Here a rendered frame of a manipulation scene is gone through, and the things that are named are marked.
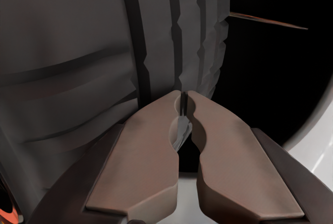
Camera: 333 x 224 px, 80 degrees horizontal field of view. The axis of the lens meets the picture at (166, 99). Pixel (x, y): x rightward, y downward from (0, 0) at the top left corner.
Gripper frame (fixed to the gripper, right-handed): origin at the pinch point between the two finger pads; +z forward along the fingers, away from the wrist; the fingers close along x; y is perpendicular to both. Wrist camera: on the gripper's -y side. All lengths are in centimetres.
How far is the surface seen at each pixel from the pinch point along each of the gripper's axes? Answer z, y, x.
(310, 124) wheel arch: 14.7, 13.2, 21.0
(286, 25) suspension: 42, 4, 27
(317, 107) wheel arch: 15.1, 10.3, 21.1
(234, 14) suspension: 48, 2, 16
